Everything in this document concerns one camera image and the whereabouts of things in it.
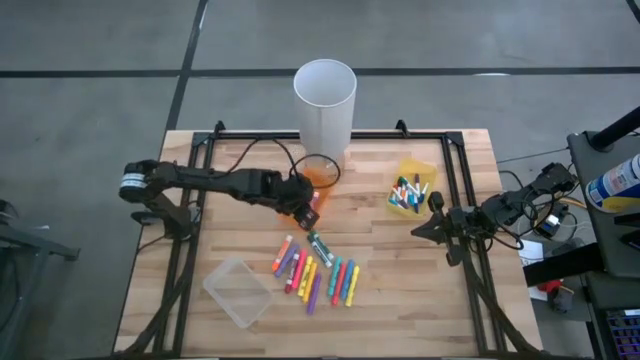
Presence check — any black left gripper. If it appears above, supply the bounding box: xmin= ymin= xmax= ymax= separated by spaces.
xmin=274 ymin=174 xmax=321 ymax=232

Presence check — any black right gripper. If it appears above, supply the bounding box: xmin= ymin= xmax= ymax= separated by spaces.
xmin=410 ymin=192 xmax=476 ymax=266

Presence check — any green white fat marker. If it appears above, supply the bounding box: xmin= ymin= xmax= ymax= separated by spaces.
xmin=312 ymin=232 xmax=335 ymax=270
xmin=306 ymin=230 xmax=329 ymax=266

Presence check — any orange plastic bin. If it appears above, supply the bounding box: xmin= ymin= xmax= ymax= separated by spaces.
xmin=277 ymin=167 xmax=341 ymax=227

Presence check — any orange fat marker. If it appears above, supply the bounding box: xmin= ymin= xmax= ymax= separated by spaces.
xmin=271 ymin=233 xmax=295 ymax=274

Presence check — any lavender highlighter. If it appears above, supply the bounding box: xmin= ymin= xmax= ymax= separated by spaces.
xmin=273 ymin=243 xmax=300 ymax=279

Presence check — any pink highlighter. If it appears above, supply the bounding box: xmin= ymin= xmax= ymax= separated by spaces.
xmin=291 ymin=248 xmax=308 ymax=291

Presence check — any yellow highlighter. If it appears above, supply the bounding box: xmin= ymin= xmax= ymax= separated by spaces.
xmin=297 ymin=255 xmax=314 ymax=299
xmin=344 ymin=264 xmax=361 ymax=308

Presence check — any dark red fat marker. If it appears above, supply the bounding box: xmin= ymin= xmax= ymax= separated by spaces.
xmin=284 ymin=252 xmax=300 ymax=295

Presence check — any teal highlighter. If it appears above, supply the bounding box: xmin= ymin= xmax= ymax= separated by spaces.
xmin=327 ymin=255 xmax=344 ymax=298

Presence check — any orange-yellow highlighter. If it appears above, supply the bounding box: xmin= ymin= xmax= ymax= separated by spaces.
xmin=302 ymin=260 xmax=319 ymax=304

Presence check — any yellow plastic bin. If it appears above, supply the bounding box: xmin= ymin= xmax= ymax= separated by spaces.
xmin=385 ymin=158 xmax=439 ymax=220

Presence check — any red highlighter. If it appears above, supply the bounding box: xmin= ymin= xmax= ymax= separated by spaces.
xmin=331 ymin=262 xmax=348 ymax=306

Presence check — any blue highlighter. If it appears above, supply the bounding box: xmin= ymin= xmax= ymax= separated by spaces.
xmin=339 ymin=258 xmax=356 ymax=302

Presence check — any purple highlighter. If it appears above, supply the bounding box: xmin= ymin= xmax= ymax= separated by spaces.
xmin=306 ymin=273 xmax=323 ymax=316

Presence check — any white paper sheet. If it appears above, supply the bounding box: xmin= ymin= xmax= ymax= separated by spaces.
xmin=517 ymin=238 xmax=545 ymax=269

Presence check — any clear plastic bin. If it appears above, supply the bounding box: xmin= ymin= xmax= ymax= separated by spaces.
xmin=202 ymin=256 xmax=275 ymax=330

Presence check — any white cylindrical cup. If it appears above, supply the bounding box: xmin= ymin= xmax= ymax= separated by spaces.
xmin=293 ymin=58 xmax=358 ymax=177

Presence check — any small blue white device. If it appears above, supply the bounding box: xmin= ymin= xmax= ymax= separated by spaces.
xmin=538 ymin=213 xmax=564 ymax=237

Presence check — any black bar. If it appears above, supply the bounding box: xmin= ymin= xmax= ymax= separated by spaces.
xmin=522 ymin=243 xmax=606 ymax=288

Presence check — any grey equipment cart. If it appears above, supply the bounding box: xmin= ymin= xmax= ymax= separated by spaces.
xmin=567 ymin=129 xmax=640 ymax=360

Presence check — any blue white spray can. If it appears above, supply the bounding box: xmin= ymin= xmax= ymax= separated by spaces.
xmin=585 ymin=153 xmax=640 ymax=214

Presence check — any black pole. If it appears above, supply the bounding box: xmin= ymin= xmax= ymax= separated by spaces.
xmin=587 ymin=106 xmax=640 ymax=153

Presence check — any backlit keyboard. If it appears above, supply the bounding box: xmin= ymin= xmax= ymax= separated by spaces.
xmin=603 ymin=307 xmax=640 ymax=360

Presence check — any grey metal stand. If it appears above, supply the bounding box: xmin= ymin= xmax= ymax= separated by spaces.
xmin=0 ymin=198 xmax=81 ymax=360

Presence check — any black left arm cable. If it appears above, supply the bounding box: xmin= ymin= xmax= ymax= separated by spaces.
xmin=224 ymin=137 xmax=343 ymax=191

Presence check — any black metal table frame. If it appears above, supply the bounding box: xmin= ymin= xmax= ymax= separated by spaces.
xmin=113 ymin=119 xmax=546 ymax=359

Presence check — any thin black floor cable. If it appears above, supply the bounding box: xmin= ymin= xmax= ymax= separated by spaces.
xmin=496 ymin=146 xmax=571 ymax=165

